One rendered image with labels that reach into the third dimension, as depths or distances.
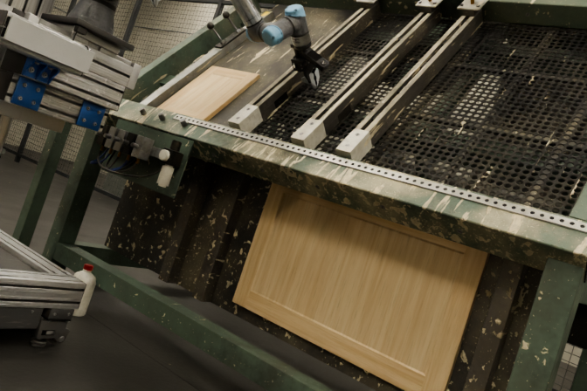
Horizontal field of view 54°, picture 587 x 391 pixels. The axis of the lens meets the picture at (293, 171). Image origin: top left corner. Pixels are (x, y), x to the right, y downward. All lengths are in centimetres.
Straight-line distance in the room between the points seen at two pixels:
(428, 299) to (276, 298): 60
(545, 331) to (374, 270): 65
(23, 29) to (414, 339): 150
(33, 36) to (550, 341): 159
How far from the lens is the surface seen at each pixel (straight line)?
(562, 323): 163
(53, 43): 180
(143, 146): 237
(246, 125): 228
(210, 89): 268
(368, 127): 203
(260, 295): 228
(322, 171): 192
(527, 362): 165
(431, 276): 196
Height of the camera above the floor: 73
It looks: 2 degrees up
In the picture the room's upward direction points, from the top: 19 degrees clockwise
